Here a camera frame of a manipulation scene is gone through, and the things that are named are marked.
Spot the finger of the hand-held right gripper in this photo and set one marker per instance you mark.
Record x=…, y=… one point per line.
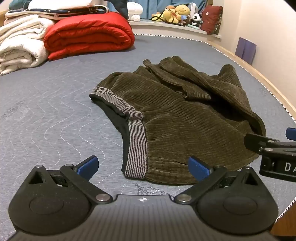
x=256, y=141
x=291, y=133

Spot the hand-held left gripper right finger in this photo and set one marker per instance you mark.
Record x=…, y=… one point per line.
x=198, y=168

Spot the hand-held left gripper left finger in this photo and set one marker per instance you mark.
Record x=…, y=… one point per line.
x=89, y=165

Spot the purple folder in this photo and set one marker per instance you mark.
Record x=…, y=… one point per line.
x=245, y=49

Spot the dark red cushion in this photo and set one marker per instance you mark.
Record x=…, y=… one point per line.
x=211, y=19

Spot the folded red duvet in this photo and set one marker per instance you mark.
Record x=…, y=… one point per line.
x=90, y=34

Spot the panda plush toy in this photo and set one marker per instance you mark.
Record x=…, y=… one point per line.
x=196, y=20

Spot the folded white blanket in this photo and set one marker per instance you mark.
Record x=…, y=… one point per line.
x=19, y=44

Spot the white window sill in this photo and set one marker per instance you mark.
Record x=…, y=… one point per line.
x=161, y=26

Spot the yellow plush toy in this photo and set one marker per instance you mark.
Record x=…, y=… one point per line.
x=175, y=12

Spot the white mushroom plush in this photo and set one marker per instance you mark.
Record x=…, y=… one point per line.
x=135, y=10

